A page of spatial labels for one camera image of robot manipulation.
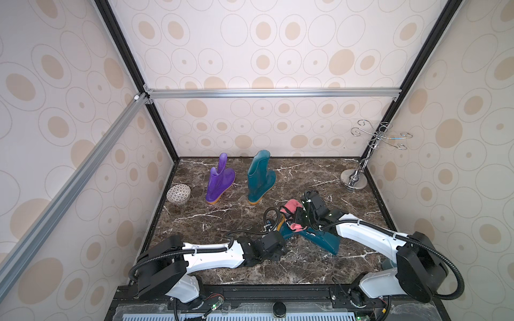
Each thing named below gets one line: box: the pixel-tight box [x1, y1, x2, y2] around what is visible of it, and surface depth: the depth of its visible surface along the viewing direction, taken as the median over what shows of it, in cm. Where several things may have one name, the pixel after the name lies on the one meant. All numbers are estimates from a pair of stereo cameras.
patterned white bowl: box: [165, 183, 192, 204], surface depth 102 cm
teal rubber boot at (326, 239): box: [279, 222, 342, 255], surface depth 86 cm
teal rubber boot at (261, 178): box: [247, 149, 277, 205], surface depth 88 cm
